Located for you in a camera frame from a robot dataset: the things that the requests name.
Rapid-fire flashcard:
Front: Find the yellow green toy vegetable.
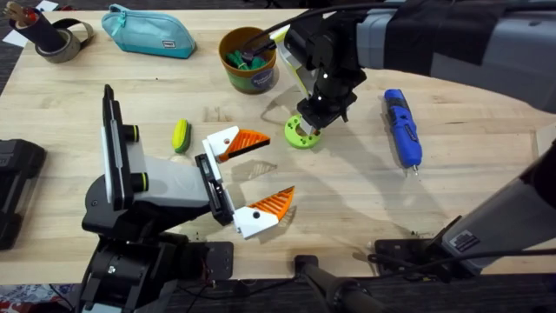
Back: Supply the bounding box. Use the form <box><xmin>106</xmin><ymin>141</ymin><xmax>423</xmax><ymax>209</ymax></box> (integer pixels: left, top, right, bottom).
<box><xmin>171</xmin><ymin>118</ymin><xmax>193</xmax><ymax>155</ymax></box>

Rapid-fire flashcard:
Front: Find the blue electric screwdriver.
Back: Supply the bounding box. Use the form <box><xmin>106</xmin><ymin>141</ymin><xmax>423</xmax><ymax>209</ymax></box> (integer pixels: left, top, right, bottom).
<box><xmin>382</xmin><ymin>88</ymin><xmax>424</xmax><ymax>177</ymax></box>

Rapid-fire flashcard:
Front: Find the dark cylinder tool holder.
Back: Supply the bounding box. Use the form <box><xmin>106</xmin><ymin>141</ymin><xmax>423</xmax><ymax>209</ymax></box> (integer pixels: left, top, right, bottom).
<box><xmin>2</xmin><ymin>0</ymin><xmax>67</xmax><ymax>54</ymax></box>

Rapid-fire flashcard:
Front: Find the green disc with holes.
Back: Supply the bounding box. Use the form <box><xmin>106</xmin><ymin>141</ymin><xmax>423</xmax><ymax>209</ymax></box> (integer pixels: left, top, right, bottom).
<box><xmin>283</xmin><ymin>113</ymin><xmax>324</xmax><ymax>150</ymax></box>

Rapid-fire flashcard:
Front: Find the right wrist upright plate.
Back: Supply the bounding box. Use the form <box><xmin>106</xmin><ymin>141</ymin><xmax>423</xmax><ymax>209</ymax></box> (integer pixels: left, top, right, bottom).
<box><xmin>272</xmin><ymin>24</ymin><xmax>321</xmax><ymax>103</ymax></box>

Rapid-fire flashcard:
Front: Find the wrist upright plate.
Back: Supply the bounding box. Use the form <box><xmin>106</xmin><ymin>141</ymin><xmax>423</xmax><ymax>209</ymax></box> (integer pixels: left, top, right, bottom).
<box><xmin>100</xmin><ymin>83</ymin><xmax>151</xmax><ymax>212</ymax></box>
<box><xmin>272</xmin><ymin>24</ymin><xmax>321</xmax><ymax>103</ymax></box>

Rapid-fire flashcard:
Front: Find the orange tub with toys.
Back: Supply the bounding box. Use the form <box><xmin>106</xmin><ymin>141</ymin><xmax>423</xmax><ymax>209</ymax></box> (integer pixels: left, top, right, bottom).
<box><xmin>217</xmin><ymin>26</ymin><xmax>281</xmax><ymax>96</ymax></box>

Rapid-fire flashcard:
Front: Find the left wrist upright plate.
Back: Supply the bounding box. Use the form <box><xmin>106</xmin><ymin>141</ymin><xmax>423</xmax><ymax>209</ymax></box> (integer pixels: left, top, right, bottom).
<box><xmin>100</xmin><ymin>83</ymin><xmax>151</xmax><ymax>212</ymax></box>

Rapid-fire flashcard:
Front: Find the black stand pole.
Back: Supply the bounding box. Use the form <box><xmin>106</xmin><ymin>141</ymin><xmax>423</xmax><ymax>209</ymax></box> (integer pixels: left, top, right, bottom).
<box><xmin>294</xmin><ymin>254</ymin><xmax>388</xmax><ymax>313</ymax></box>

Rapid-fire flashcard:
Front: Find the teal zip bag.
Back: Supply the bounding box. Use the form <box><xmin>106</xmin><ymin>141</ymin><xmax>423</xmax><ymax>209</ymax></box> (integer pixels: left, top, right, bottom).
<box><xmin>100</xmin><ymin>3</ymin><xmax>198</xmax><ymax>60</ymax></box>

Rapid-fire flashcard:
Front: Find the black box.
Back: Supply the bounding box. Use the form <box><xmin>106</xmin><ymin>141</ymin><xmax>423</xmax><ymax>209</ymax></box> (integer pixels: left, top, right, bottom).
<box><xmin>0</xmin><ymin>138</ymin><xmax>47</xmax><ymax>251</ymax></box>

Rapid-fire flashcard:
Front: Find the grey tape roll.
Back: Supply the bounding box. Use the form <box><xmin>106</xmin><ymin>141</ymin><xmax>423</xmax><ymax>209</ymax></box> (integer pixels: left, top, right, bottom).
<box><xmin>34</xmin><ymin>17</ymin><xmax>95</xmax><ymax>65</ymax></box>

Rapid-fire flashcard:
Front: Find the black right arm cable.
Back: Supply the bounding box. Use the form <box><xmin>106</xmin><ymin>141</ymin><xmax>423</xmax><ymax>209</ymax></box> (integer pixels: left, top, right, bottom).
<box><xmin>240</xmin><ymin>1</ymin><xmax>394</xmax><ymax>63</ymax></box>

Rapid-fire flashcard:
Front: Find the black base cable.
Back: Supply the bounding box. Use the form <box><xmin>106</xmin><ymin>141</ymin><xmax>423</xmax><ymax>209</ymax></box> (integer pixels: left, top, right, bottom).
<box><xmin>367</xmin><ymin>246</ymin><xmax>556</xmax><ymax>271</ymax></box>

